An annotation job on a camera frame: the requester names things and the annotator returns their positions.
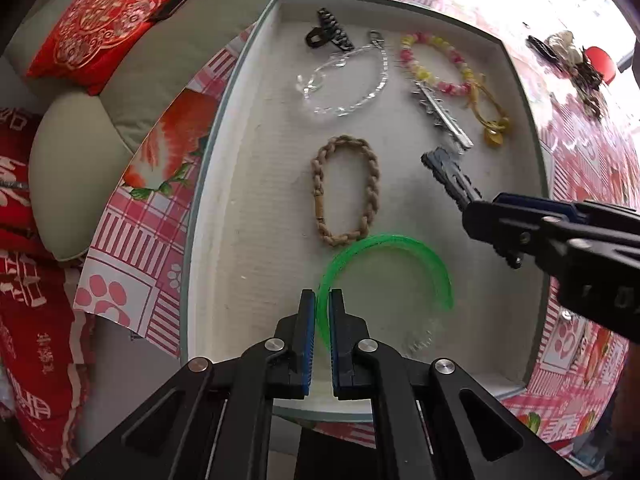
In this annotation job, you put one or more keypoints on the strawberry print tablecloth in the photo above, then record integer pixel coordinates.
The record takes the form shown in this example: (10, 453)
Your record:
(125, 240)

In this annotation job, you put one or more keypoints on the cream scrunchie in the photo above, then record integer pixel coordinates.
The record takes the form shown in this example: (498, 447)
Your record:
(562, 42)

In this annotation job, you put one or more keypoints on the dark patterned scrunchie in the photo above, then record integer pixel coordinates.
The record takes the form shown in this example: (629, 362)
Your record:
(590, 85)

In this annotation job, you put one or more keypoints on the beige sofa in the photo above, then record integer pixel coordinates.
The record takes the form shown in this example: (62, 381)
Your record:
(150, 70)

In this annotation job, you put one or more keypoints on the red white print cushion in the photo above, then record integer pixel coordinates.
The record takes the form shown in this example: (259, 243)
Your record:
(40, 335)

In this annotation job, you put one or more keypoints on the green translucent bangle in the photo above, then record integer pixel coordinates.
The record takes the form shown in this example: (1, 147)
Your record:
(390, 241)

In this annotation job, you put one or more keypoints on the silver toothed hair clip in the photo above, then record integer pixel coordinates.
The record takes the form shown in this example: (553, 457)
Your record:
(442, 115)

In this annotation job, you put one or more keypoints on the red plastic chair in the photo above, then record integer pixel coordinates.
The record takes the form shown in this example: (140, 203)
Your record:
(600, 62)

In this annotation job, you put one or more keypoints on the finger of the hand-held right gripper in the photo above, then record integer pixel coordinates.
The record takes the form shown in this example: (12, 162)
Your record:
(535, 202)
(510, 232)

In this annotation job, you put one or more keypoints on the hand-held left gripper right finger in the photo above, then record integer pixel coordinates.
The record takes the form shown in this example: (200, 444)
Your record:
(336, 340)

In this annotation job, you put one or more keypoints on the black claw hair clip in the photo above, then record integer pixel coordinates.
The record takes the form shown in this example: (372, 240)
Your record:
(332, 30)

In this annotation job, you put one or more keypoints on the red gold embroidered cushion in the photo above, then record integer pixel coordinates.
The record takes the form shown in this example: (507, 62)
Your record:
(100, 25)

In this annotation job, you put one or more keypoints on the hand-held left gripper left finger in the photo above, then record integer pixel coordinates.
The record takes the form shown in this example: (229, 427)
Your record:
(307, 340)

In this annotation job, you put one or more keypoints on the white shallow box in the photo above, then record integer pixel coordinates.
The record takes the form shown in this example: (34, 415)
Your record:
(260, 210)

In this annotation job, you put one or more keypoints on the dark hair clip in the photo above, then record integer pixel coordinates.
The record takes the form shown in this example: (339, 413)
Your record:
(450, 175)

